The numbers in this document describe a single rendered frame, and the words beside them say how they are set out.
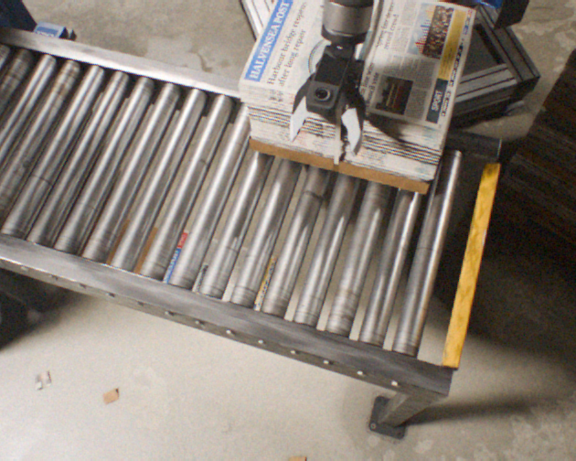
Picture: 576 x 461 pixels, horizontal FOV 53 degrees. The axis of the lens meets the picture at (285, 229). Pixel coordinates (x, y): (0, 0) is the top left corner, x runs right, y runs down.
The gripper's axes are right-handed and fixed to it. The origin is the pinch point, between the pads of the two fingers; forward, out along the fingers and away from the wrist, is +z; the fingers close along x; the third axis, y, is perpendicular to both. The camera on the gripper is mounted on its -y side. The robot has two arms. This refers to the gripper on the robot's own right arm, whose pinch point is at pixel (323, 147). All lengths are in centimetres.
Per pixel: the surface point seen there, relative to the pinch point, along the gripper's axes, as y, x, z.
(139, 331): 27, 56, 101
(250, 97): 6.4, 15.7, -2.9
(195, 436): 6, 26, 113
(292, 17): 19.5, 13.1, -14.1
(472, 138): 29.9, -26.1, 6.5
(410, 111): 6.6, -12.8, -7.1
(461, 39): 22.2, -17.9, -15.5
